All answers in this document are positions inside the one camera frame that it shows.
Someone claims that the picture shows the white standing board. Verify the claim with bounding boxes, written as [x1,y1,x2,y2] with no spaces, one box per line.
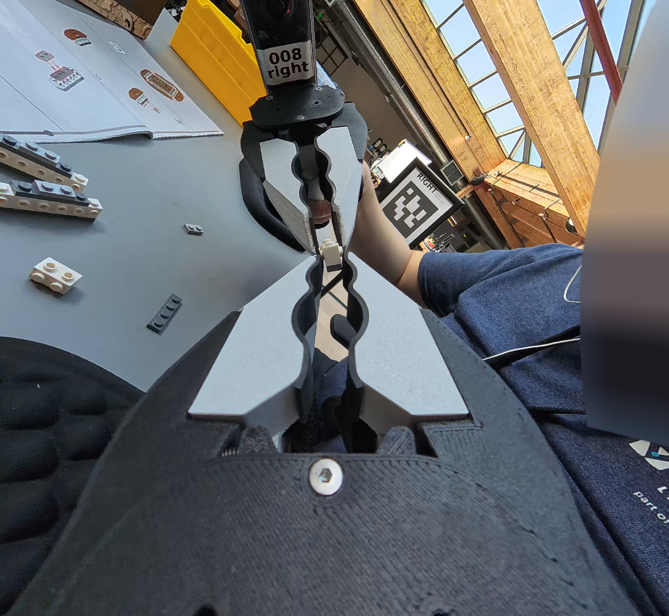
[374,139,432,185]

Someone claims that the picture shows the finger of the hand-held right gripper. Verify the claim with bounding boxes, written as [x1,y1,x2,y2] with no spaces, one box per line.
[315,126,365,249]
[259,137,321,257]

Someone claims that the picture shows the black mesh chair armrest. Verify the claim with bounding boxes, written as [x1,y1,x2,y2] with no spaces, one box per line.
[329,314,357,349]

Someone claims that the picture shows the person's right forearm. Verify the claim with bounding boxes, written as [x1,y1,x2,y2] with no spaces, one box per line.
[355,172,426,308]

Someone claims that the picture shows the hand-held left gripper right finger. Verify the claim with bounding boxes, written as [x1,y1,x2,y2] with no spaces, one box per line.
[341,252,471,453]

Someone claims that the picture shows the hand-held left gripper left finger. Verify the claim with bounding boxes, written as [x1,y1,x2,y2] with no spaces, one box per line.
[187,254,322,453]

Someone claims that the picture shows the dark grey lego plate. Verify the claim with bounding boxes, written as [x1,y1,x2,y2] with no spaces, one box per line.
[146,293,184,334]

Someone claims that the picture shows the person's navy sweatshirt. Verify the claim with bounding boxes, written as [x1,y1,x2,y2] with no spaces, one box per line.
[418,242,669,616]

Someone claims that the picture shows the white lego beam grey plates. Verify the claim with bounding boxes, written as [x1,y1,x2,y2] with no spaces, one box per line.
[0,134,90,192]
[0,180,103,221]

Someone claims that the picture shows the yellow plastic bin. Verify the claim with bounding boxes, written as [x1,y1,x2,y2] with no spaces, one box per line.
[170,0,268,126]

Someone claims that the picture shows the black padded wrist rest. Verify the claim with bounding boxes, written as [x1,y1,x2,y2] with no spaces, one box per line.
[0,336,144,611]
[239,159,306,252]

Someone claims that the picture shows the black lanyard strap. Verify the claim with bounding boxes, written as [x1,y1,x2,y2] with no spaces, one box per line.
[483,336,583,368]

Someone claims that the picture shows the lego instruction booklet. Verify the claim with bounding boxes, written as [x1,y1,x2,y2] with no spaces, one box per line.
[0,0,224,144]

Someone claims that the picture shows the black framed marker sign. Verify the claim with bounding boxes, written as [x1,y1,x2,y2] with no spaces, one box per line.
[379,157,466,248]

